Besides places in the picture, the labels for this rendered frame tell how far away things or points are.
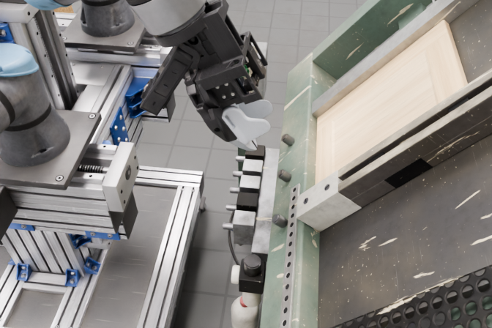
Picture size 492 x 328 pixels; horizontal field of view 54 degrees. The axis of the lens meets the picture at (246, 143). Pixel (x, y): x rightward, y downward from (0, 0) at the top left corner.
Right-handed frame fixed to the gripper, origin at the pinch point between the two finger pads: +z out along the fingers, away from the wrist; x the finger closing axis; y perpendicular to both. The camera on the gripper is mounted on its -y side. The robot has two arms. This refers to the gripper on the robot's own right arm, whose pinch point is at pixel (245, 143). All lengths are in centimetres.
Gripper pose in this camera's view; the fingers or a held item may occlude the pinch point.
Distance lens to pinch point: 66.4
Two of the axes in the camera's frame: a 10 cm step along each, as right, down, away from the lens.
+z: 4.6, 6.7, 5.8
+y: 8.8, -2.5, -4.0
